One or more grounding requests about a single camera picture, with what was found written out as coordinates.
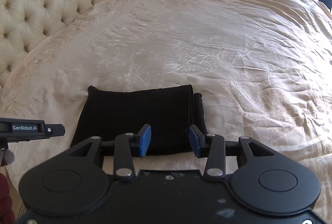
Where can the cream embroidered bedspread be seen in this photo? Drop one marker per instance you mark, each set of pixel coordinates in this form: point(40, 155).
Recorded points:
point(263, 68)

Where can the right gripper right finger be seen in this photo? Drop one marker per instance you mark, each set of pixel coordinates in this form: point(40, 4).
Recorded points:
point(202, 143)

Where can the red knitted sleeve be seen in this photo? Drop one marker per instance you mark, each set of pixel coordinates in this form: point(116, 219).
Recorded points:
point(7, 215)

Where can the black pants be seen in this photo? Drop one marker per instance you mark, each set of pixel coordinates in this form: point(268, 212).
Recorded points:
point(168, 111)

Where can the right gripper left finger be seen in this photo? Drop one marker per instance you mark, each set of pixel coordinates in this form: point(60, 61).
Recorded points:
point(135, 145)

